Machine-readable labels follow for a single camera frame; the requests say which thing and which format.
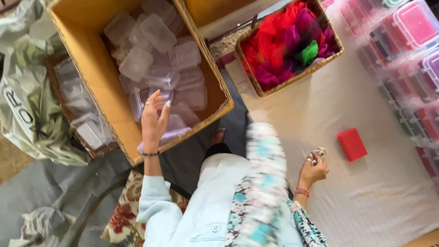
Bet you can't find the crumpled pale plastic bag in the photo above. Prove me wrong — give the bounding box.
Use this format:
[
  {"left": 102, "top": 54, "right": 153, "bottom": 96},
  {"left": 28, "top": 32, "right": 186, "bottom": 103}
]
[{"left": 0, "top": 0, "right": 91, "bottom": 167}]

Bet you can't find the yellow cardboard box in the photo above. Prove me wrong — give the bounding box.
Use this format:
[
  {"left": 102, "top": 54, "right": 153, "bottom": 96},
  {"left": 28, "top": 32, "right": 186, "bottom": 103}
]
[{"left": 173, "top": 0, "right": 285, "bottom": 40}]

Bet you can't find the wicker basket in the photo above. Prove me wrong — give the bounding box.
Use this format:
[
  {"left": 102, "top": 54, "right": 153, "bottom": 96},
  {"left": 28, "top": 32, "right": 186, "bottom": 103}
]
[{"left": 235, "top": 0, "right": 344, "bottom": 98}]

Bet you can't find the small pale clear item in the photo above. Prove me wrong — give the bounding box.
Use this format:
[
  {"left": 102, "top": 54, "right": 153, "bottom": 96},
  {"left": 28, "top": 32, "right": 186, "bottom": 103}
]
[{"left": 311, "top": 147, "right": 328, "bottom": 166}]

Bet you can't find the person's foot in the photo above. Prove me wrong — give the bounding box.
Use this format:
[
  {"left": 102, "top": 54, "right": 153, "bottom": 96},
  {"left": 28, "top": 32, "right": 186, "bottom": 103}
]
[{"left": 211, "top": 128, "right": 226, "bottom": 146}]

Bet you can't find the floral cushion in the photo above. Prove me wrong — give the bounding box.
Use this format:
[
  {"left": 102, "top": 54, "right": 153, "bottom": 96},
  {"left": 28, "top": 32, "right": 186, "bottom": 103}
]
[{"left": 100, "top": 170, "right": 189, "bottom": 247}]

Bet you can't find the large wicker-edged cardboard box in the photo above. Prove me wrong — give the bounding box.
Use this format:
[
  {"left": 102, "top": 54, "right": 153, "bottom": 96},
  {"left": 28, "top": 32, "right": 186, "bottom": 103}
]
[{"left": 47, "top": 0, "right": 235, "bottom": 167}]

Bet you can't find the light blue shirt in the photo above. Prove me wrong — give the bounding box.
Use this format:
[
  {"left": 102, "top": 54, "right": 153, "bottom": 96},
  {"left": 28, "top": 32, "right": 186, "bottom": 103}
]
[{"left": 136, "top": 153, "right": 304, "bottom": 247}]

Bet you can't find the white table cloth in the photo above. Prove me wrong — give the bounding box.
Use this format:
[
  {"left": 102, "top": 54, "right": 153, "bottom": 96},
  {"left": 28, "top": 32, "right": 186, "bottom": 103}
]
[{"left": 225, "top": 7, "right": 439, "bottom": 247}]

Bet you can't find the clear box with purple tint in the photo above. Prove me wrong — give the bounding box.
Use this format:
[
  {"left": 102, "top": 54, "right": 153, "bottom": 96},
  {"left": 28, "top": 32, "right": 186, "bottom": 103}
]
[{"left": 137, "top": 127, "right": 193, "bottom": 153}]

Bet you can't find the red rectangular box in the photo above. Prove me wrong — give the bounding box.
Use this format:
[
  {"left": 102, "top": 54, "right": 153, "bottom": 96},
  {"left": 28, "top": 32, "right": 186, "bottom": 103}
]
[{"left": 336, "top": 128, "right": 368, "bottom": 162}]

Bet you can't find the person's left hand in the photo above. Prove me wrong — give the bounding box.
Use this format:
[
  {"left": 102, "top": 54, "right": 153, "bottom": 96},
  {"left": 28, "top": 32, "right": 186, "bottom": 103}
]
[{"left": 141, "top": 89, "right": 171, "bottom": 152}]

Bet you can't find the pile of clear plastic boxes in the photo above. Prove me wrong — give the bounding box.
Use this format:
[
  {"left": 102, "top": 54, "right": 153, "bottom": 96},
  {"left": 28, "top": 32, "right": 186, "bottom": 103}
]
[{"left": 104, "top": 0, "right": 208, "bottom": 132}]

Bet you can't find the small basket of clear boxes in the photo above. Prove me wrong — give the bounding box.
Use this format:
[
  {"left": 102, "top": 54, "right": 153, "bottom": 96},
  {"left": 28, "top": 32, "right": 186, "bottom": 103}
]
[{"left": 46, "top": 55, "right": 119, "bottom": 159}]

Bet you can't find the floral teal scarf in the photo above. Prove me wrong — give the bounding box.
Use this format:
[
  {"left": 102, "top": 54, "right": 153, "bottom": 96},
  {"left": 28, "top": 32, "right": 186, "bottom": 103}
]
[{"left": 225, "top": 122, "right": 330, "bottom": 247}]

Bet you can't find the person's right hand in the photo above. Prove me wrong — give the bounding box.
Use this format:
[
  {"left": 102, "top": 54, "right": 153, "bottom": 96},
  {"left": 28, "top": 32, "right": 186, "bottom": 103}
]
[{"left": 297, "top": 150, "right": 330, "bottom": 191}]

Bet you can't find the clear plastic box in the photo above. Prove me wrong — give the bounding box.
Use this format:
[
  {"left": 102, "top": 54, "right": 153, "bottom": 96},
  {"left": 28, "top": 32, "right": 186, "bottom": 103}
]
[{"left": 148, "top": 86, "right": 174, "bottom": 111}]

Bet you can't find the stack of filled colourful boxes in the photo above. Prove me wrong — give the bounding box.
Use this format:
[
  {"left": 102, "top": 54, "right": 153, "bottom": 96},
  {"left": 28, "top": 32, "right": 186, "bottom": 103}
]
[{"left": 322, "top": 0, "right": 439, "bottom": 193}]

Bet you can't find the heap of colourful net fabric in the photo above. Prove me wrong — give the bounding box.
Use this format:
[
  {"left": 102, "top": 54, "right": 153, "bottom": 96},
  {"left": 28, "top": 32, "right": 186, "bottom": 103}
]
[{"left": 240, "top": 1, "right": 341, "bottom": 92}]

